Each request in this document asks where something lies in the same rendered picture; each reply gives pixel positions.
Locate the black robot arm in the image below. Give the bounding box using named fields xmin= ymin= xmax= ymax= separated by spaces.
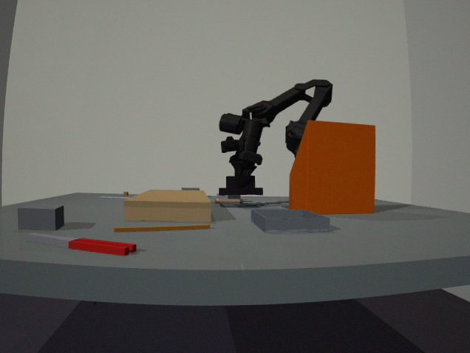
xmin=219 ymin=79 xmax=333 ymax=158

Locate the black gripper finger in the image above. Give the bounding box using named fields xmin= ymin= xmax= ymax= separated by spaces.
xmin=236 ymin=161 xmax=257 ymax=188
xmin=231 ymin=162 xmax=239 ymax=177

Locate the orange-brown thin flat bar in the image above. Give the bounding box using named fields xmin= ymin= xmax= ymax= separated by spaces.
xmin=114 ymin=225 xmax=210 ymax=233

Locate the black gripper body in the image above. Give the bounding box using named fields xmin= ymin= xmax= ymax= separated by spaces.
xmin=229 ymin=134 xmax=263 ymax=165

